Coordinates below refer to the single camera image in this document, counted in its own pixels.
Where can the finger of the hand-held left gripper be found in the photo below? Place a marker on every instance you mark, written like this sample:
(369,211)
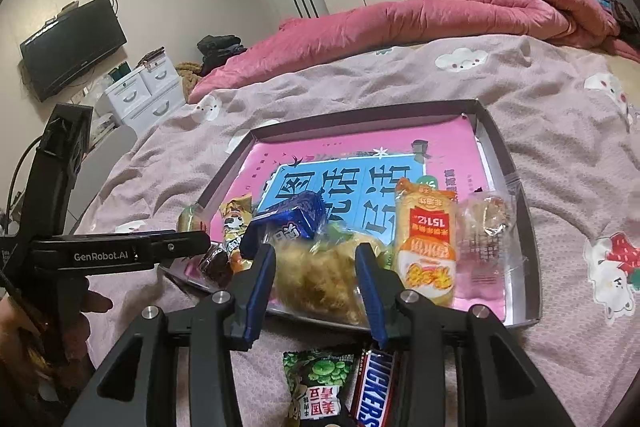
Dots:
(180,249)

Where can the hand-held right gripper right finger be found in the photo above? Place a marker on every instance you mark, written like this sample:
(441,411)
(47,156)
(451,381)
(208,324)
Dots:
(370,297)

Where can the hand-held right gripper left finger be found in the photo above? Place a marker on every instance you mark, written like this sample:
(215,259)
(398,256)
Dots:
(260,292)

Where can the green clear-wrapped snack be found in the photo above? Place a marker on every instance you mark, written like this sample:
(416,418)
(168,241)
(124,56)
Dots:
(192,218)

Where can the dark round snack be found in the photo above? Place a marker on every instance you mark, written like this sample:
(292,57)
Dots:
(217,264)

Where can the clear-wrapped floss pastry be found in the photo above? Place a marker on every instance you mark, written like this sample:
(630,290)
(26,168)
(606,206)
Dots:
(315,282)

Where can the yellow cartoon snack packet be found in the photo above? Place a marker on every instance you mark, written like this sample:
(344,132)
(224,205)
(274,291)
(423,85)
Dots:
(234,227)

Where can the yellow pastry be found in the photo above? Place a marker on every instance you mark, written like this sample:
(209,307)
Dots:
(345,241)

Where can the orange rice cracker packet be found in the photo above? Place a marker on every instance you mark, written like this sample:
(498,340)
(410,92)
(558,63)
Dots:
(425,252)

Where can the blue snack packet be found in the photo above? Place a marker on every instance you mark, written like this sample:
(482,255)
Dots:
(295,214)

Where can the clear-wrapped round pastry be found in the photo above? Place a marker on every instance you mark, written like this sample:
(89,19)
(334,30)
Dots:
(485,222)

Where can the dark cardboard tray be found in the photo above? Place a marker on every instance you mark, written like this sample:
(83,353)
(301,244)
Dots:
(375,119)

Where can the person's left hand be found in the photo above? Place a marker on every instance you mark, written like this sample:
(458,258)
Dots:
(94,303)

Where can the brown chocolate bar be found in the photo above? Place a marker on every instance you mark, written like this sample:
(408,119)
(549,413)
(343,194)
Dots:
(372,392)

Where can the green pea snack packet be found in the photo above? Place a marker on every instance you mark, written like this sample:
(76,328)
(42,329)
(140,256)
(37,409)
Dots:
(315,377)

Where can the pink children's book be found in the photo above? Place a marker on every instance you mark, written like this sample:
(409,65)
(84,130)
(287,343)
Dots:
(350,177)

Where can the white drawer chest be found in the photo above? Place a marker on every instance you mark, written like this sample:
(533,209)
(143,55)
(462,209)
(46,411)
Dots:
(135,92)

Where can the brown plush toy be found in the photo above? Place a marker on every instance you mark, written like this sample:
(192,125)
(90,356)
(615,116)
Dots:
(187,74)

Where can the small brown box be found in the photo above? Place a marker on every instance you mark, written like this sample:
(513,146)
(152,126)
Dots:
(152,57)

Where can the black clothes pile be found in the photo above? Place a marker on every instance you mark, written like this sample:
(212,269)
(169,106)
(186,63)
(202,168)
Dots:
(217,47)

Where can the black television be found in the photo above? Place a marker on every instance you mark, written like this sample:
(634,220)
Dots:
(75,47)

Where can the pink printed bed sheet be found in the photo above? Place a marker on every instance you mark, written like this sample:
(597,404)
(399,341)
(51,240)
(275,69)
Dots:
(575,147)

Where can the pink quilt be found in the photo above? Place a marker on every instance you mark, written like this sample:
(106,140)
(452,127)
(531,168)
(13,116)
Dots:
(400,27)

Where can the beige mattress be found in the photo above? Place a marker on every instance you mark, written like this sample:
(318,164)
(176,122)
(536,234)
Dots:
(625,72)

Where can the colourful clothes pile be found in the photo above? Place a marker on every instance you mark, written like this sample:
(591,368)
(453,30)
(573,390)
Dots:
(620,14)

